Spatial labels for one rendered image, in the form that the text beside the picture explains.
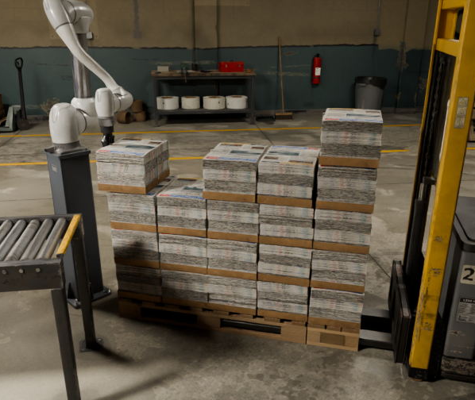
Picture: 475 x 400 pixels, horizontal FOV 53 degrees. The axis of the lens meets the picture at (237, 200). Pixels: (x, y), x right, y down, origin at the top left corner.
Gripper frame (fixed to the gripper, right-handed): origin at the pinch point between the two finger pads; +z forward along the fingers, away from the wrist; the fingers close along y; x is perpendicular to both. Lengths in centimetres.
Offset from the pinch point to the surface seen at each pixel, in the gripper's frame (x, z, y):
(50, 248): -13, 16, -84
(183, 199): -52, 14, -19
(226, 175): -76, -2, -18
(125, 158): -20.6, -7.7, -20.2
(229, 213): -77, 19, -18
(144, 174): -30.2, 0.7, -19.3
